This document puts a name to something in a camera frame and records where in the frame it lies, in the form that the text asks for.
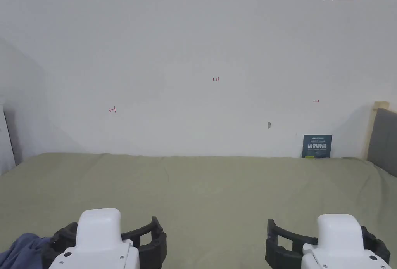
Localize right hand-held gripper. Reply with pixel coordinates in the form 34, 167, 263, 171
265, 214, 393, 269

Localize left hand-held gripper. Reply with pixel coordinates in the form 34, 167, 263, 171
41, 208, 168, 269

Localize dark blue garment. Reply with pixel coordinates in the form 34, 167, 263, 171
0, 233, 53, 269

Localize dark blue printed card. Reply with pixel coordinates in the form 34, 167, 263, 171
301, 134, 333, 159

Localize bed with pale green sheet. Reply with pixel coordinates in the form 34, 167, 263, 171
0, 152, 397, 269

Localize grey padded headboard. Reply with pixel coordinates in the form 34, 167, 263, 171
362, 101, 397, 178

